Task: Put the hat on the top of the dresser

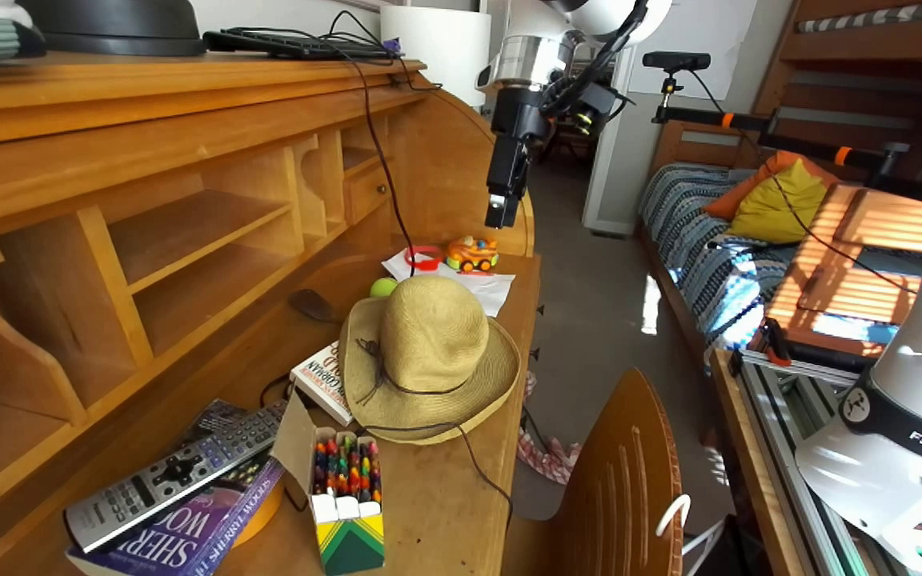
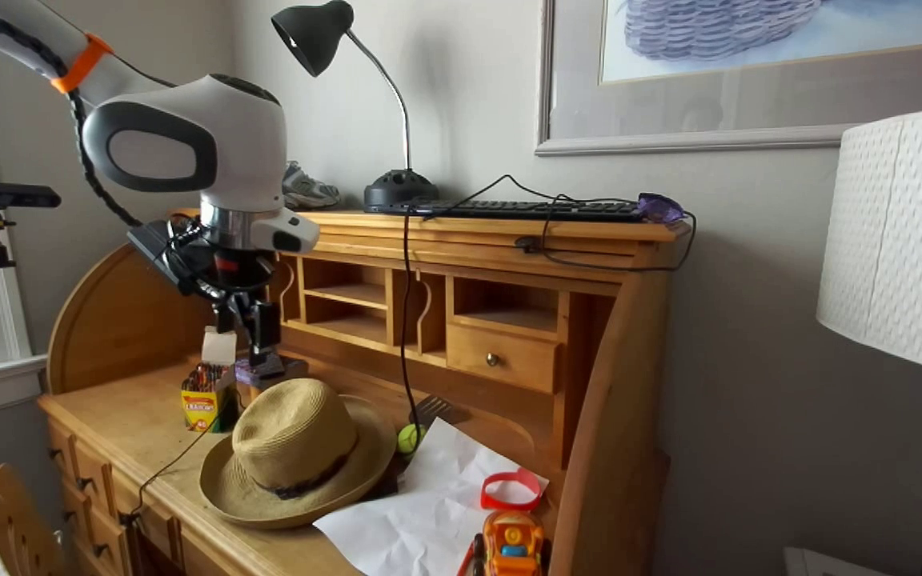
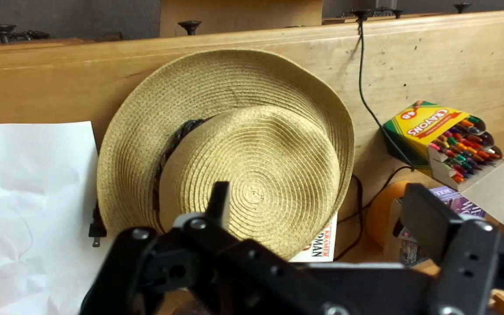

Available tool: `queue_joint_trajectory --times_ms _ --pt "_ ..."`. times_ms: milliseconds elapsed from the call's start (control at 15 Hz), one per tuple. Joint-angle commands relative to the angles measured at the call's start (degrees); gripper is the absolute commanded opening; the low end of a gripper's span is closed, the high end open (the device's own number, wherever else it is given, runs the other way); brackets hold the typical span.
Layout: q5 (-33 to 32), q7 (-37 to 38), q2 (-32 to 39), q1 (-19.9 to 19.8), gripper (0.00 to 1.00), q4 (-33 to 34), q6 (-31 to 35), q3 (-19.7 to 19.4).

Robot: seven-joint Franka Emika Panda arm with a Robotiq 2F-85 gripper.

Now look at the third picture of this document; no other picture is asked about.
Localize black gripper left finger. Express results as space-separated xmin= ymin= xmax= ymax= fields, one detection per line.
xmin=83 ymin=181 xmax=347 ymax=315

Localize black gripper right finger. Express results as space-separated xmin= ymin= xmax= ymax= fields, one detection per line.
xmin=400 ymin=182 xmax=503 ymax=315

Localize straw hat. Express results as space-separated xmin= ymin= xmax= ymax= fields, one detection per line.
xmin=95 ymin=48 xmax=358 ymax=263

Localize purple paperback book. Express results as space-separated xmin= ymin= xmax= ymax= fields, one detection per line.
xmin=398 ymin=184 xmax=487 ymax=268

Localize white red-lettered book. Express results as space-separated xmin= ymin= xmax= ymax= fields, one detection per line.
xmin=290 ymin=212 xmax=340 ymax=265

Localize open crayon box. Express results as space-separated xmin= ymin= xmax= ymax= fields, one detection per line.
xmin=382 ymin=100 xmax=504 ymax=228

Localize white paper sheet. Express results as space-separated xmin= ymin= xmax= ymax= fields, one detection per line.
xmin=0 ymin=119 xmax=115 ymax=315

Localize black cable with plug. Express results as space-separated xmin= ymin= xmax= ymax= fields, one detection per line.
xmin=87 ymin=165 xmax=412 ymax=263

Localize black hanging cable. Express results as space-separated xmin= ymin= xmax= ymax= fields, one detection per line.
xmin=354 ymin=7 xmax=417 ymax=172

